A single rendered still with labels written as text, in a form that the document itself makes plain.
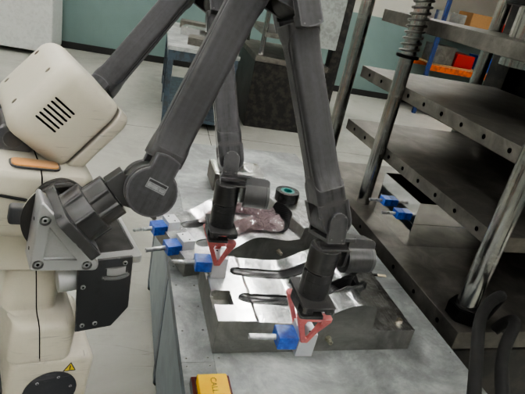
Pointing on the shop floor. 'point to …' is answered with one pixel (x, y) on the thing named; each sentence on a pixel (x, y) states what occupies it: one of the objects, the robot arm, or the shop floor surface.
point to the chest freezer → (30, 23)
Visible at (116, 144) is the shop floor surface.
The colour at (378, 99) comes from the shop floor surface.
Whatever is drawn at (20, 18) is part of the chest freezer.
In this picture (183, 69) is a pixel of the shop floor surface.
